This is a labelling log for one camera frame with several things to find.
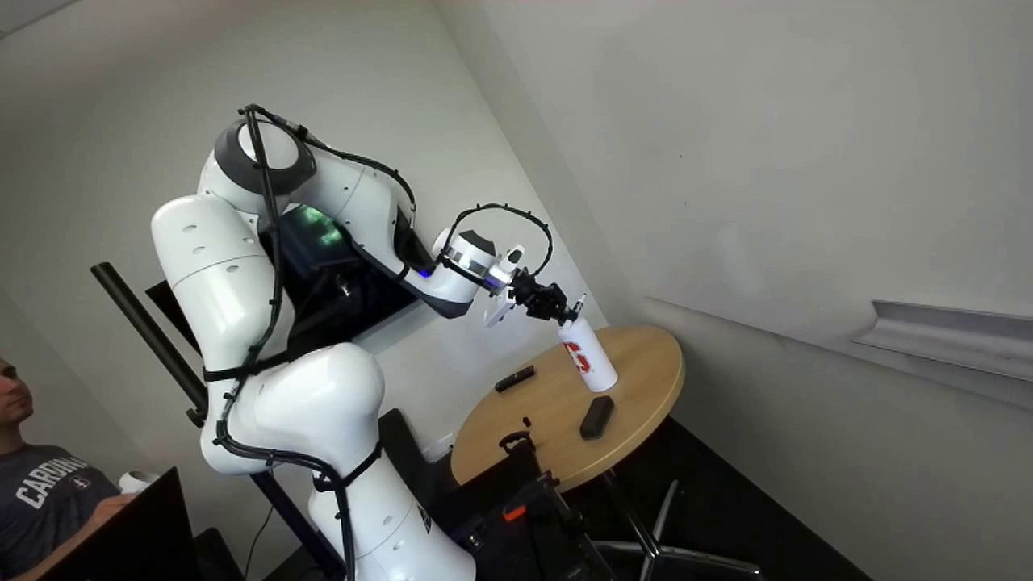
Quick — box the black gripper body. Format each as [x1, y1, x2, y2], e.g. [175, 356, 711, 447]
[509, 269, 567, 319]

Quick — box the white whiteboard tray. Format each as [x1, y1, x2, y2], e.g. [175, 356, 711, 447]
[852, 297, 1033, 388]

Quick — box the white bottle with red logo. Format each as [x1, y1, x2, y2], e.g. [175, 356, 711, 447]
[555, 315, 623, 397]

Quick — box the flat black rectangular object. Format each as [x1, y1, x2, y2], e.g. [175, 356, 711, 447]
[490, 365, 538, 397]

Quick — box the black bag with orange patch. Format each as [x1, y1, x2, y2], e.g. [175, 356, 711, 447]
[456, 447, 619, 581]

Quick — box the metal table star base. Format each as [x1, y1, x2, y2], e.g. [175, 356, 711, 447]
[595, 472, 768, 581]

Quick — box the black diagonal metal bar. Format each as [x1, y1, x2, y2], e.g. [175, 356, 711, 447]
[89, 259, 349, 581]

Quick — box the small white cup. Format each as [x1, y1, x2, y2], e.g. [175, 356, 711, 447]
[117, 467, 155, 501]

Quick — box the black laptop lid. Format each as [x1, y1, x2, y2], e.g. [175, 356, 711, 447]
[43, 464, 204, 581]

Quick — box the seated person in grey shirt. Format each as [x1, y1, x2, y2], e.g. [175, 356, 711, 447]
[0, 356, 135, 581]

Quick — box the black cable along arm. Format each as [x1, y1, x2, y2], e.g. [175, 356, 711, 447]
[200, 101, 558, 581]

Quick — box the black bottle lid with handle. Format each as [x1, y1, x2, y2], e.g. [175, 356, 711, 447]
[497, 427, 538, 459]

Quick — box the white wall whiteboard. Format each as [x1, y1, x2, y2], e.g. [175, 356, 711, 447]
[472, 0, 1033, 412]

